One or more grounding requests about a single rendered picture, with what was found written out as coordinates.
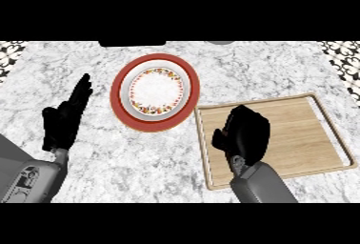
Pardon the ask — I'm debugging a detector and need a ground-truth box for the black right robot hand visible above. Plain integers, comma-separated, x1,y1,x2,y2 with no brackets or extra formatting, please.
210,104,271,167

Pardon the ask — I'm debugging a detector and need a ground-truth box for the red round placemat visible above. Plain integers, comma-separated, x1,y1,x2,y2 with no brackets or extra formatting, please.
107,52,202,133

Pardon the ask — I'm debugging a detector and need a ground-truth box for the white plate with floral rim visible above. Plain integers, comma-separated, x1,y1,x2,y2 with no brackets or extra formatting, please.
118,59,191,122

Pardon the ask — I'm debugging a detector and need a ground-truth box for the pale wooden tray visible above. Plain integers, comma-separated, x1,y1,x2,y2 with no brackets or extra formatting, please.
193,91,358,192

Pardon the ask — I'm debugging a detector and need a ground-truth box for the black appliance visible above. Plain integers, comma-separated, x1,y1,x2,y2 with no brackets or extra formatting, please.
97,40,168,48

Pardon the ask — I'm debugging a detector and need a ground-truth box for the grey round object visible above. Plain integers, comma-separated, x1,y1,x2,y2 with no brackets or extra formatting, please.
205,40,234,46

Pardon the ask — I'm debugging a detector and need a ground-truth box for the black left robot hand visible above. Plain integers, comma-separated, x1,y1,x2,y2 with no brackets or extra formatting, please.
41,72,94,153

